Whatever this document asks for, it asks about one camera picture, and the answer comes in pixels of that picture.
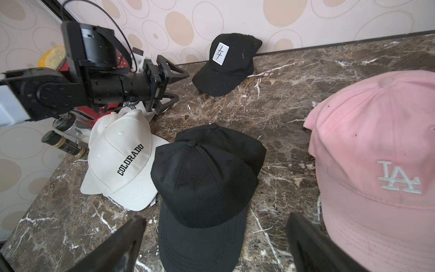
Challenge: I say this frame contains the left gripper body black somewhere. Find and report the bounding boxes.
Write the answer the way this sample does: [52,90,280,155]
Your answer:
[61,21,167,112]

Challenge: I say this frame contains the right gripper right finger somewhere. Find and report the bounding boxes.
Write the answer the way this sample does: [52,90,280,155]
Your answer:
[286,213,367,272]

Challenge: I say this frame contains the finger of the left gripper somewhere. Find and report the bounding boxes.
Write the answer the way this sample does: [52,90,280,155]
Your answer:
[156,55,190,85]
[154,93,180,115]

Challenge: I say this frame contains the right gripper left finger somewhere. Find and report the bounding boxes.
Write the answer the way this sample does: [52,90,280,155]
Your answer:
[70,215,147,272]

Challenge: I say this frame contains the black cap with white label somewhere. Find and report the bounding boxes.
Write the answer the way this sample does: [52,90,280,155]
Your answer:
[192,33,262,97]

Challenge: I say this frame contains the black cap plain front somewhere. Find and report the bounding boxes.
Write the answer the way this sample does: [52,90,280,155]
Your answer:
[175,124,267,176]

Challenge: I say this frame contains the pink LA cap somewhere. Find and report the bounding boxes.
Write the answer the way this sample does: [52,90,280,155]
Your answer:
[304,70,435,272]

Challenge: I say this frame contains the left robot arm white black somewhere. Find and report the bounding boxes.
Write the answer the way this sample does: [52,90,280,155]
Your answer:
[1,21,189,126]

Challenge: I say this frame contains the white cap back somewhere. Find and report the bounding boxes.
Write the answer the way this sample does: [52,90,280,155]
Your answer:
[118,101,157,122]

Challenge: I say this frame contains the yellow sponge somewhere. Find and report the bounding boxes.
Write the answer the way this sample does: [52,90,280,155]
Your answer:
[38,46,66,70]

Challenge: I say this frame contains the white Colorado cap front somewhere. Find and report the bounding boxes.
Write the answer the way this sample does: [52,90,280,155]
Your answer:
[80,109,167,211]

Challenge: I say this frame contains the clear bottle black cap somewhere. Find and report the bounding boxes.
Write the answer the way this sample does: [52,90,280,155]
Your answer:
[52,113,93,143]

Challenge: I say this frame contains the small dark bottle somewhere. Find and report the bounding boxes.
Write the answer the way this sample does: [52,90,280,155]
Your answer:
[41,130,87,158]

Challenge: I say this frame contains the black frame post left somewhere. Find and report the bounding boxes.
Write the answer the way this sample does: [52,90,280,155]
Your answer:
[40,0,77,22]

